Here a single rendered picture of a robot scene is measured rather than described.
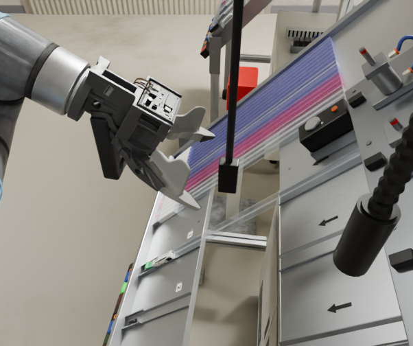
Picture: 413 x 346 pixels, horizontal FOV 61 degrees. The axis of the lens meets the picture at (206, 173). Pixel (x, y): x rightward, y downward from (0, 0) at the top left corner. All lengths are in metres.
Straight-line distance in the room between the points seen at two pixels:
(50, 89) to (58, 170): 1.73
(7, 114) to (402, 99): 0.46
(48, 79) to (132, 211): 1.44
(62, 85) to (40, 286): 1.35
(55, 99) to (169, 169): 0.16
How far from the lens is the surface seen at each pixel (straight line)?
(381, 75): 0.42
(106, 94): 0.45
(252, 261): 1.65
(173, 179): 0.44
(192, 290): 0.60
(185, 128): 0.53
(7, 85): 0.48
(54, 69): 0.45
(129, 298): 0.76
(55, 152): 2.30
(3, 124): 0.50
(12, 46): 0.46
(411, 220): 0.33
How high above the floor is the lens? 1.40
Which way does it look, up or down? 45 degrees down
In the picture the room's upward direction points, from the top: straight up
